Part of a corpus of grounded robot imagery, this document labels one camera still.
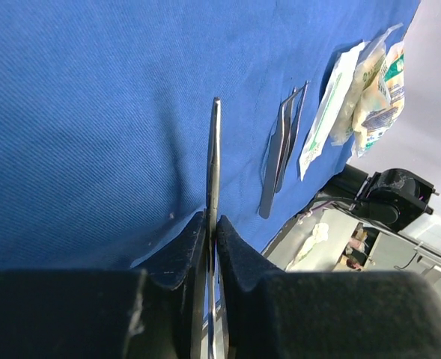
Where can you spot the steel forceps ring handles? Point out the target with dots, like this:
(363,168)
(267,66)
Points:
(212,179)

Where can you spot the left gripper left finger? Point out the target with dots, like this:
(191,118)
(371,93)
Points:
(152,311)

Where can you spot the long white green pouch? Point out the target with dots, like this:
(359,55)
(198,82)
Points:
(336,89)

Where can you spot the white blue supply packet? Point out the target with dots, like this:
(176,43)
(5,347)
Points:
(381,102)

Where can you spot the steel tweezers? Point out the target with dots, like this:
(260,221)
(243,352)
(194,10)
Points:
(273,160)
(291,114)

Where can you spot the blue surgical cloth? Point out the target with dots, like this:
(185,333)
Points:
(105,115)

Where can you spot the green clear supply packet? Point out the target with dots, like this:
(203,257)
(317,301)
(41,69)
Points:
(367,67)

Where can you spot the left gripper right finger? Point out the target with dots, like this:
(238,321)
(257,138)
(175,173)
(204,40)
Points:
(271,313)

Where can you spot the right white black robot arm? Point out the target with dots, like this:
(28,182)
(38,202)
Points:
(394,197)

